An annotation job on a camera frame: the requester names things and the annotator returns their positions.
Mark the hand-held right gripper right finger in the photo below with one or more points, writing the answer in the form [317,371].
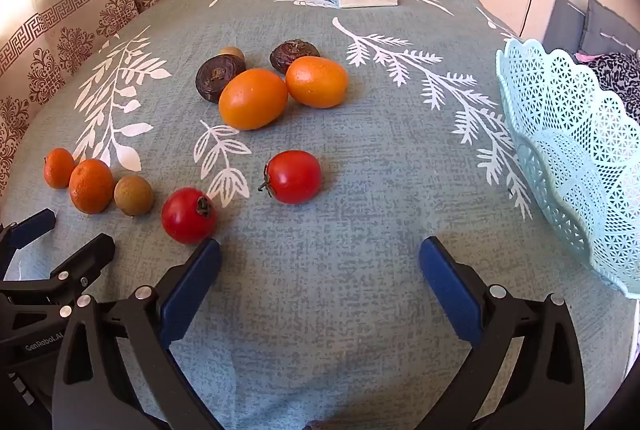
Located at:
[450,295]

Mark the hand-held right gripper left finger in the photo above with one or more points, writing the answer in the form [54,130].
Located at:
[190,295]

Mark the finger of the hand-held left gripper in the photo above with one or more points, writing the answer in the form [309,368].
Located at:
[87,257]
[30,227]

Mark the small bumpy tangerine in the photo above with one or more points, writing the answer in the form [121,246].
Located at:
[56,168]
[91,186]

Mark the red tomato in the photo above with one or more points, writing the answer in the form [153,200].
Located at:
[295,177]
[185,217]

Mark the light blue lattice basket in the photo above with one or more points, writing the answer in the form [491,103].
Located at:
[575,149]

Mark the smooth orange kumquat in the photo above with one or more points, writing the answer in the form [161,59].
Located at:
[316,82]
[253,99]

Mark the dark brown water chestnut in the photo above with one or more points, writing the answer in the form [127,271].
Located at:
[292,52]
[212,77]

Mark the tan longan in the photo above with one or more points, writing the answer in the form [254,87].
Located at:
[133,195]
[232,52]

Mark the grey-green leaf print tablecloth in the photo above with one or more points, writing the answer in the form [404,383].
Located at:
[350,220]

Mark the beige patterned curtain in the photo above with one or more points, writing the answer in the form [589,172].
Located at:
[75,9]

